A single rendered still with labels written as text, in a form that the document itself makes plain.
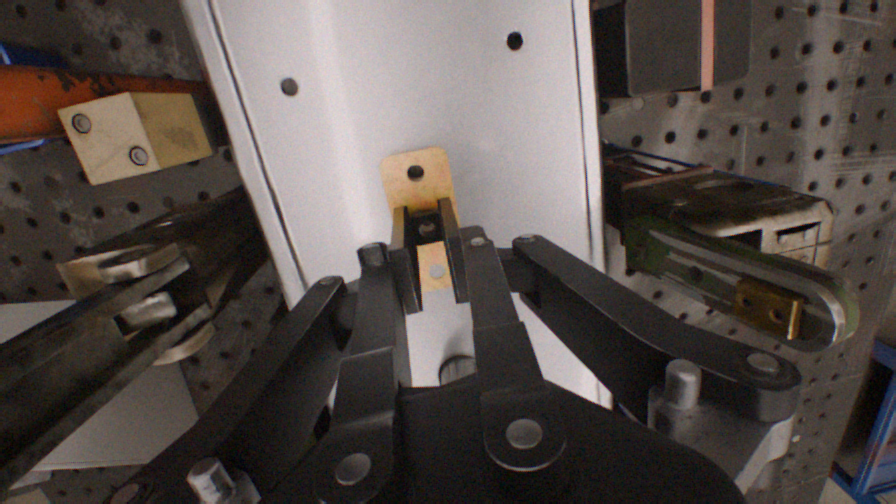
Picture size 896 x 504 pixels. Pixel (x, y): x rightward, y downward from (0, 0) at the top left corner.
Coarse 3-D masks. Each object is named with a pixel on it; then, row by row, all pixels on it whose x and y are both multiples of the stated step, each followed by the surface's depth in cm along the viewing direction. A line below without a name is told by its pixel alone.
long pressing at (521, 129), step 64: (192, 0) 20; (256, 0) 21; (320, 0) 21; (384, 0) 21; (448, 0) 21; (512, 0) 22; (576, 0) 22; (256, 64) 22; (320, 64) 22; (384, 64) 22; (448, 64) 22; (512, 64) 23; (576, 64) 23; (256, 128) 23; (320, 128) 23; (384, 128) 23; (448, 128) 24; (512, 128) 24; (576, 128) 24; (256, 192) 24; (320, 192) 24; (384, 192) 25; (512, 192) 25; (576, 192) 26; (320, 256) 26; (448, 320) 28; (576, 384) 31
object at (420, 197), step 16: (384, 160) 22; (400, 160) 22; (416, 160) 22; (432, 160) 22; (384, 176) 22; (400, 176) 22; (432, 176) 22; (448, 176) 22; (400, 192) 22; (416, 192) 22; (432, 192) 22; (448, 192) 22; (416, 208) 23; (432, 208) 23; (416, 224) 22; (416, 240) 22; (432, 240) 22; (432, 256) 24; (448, 272) 24; (432, 288) 24
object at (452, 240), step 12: (444, 204) 21; (444, 216) 19; (444, 228) 17; (456, 228) 17; (444, 240) 16; (456, 240) 16; (456, 252) 16; (456, 264) 16; (456, 276) 16; (456, 288) 16; (456, 300) 17; (468, 300) 17
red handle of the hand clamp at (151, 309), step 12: (168, 288) 20; (144, 300) 19; (156, 300) 19; (168, 300) 19; (132, 312) 18; (144, 312) 19; (156, 312) 19; (168, 312) 19; (120, 324) 18; (132, 324) 18; (144, 324) 19; (156, 324) 19
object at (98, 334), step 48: (144, 288) 18; (48, 336) 13; (96, 336) 16; (144, 336) 19; (0, 384) 12; (48, 384) 14; (96, 384) 15; (0, 432) 12; (48, 432) 13; (0, 480) 11
